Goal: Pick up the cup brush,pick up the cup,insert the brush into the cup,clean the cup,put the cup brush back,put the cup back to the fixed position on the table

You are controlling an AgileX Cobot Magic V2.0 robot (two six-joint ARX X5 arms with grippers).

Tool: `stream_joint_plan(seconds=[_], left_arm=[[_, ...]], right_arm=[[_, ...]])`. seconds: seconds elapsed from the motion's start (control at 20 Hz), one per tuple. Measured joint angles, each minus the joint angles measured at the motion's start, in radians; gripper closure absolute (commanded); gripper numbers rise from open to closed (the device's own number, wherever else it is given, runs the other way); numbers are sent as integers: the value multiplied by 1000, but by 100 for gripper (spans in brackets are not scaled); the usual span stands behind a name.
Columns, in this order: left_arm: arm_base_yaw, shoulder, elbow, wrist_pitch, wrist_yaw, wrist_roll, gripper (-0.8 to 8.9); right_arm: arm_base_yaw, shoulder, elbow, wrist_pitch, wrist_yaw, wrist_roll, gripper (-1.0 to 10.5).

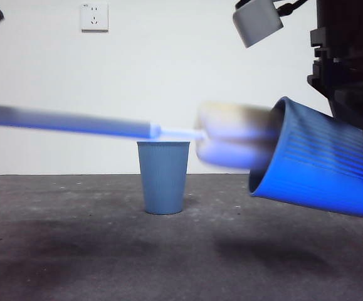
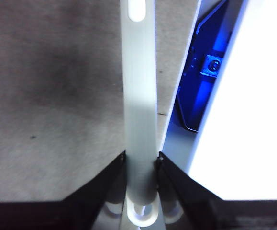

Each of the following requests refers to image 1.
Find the blue ribbed plastic cup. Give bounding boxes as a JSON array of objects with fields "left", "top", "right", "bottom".
[
  {"left": 248, "top": 96, "right": 363, "bottom": 221},
  {"left": 136, "top": 140, "right": 191, "bottom": 216}
]

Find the grey-handled sponge cup brush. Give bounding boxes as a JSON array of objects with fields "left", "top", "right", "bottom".
[{"left": 0, "top": 100, "right": 278, "bottom": 169}]

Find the black camera cable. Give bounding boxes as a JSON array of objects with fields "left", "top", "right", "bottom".
[{"left": 271, "top": 0, "right": 311, "bottom": 17}]

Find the pale grey right camera box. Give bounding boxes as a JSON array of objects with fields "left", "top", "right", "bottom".
[{"left": 232, "top": 0, "right": 285, "bottom": 49}]

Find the white wall socket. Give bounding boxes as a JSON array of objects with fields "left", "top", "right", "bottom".
[{"left": 80, "top": 3, "right": 109, "bottom": 33}]

